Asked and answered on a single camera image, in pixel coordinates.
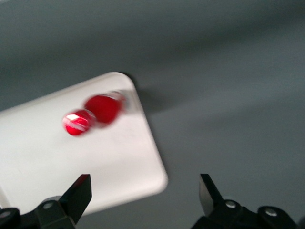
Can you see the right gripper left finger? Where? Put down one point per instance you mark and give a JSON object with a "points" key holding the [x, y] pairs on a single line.
{"points": [[78, 198]]}

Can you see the red coke bottle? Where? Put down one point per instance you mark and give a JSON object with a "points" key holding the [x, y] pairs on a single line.
{"points": [[102, 109]]}

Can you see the cream rectangular tray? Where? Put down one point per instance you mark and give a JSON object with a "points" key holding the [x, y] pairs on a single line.
{"points": [[71, 162]]}

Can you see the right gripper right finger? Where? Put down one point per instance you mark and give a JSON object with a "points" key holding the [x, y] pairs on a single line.
{"points": [[209, 198]]}

